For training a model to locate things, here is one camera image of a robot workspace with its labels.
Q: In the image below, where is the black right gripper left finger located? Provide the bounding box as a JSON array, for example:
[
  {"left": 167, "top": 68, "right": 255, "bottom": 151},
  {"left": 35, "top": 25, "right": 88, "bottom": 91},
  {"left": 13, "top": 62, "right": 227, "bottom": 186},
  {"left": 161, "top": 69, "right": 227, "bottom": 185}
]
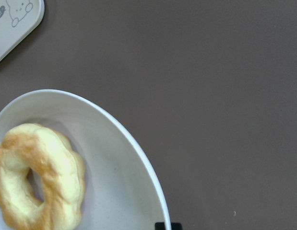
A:
[{"left": 154, "top": 222, "right": 165, "bottom": 230}]

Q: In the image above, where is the cream rabbit tray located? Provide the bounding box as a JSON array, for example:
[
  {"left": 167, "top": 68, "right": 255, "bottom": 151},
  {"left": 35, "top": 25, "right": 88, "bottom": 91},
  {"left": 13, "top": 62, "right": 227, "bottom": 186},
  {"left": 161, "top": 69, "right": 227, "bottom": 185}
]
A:
[{"left": 0, "top": 0, "right": 45, "bottom": 61}]

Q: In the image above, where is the white round plate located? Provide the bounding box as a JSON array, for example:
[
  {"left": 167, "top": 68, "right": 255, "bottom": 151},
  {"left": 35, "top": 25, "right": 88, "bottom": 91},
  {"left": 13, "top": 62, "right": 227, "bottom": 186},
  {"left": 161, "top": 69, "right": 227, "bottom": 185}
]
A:
[{"left": 0, "top": 90, "right": 171, "bottom": 230}]

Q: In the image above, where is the glazed ring donut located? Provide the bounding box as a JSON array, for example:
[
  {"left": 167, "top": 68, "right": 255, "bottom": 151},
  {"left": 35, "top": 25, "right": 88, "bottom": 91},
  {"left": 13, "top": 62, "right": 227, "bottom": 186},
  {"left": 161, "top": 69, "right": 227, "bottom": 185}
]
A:
[{"left": 0, "top": 124, "right": 85, "bottom": 230}]

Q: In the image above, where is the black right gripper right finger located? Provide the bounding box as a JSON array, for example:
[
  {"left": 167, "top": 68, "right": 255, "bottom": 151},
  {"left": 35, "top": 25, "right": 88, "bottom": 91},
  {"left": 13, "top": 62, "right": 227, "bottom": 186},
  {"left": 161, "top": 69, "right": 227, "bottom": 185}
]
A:
[{"left": 171, "top": 222, "right": 182, "bottom": 230}]

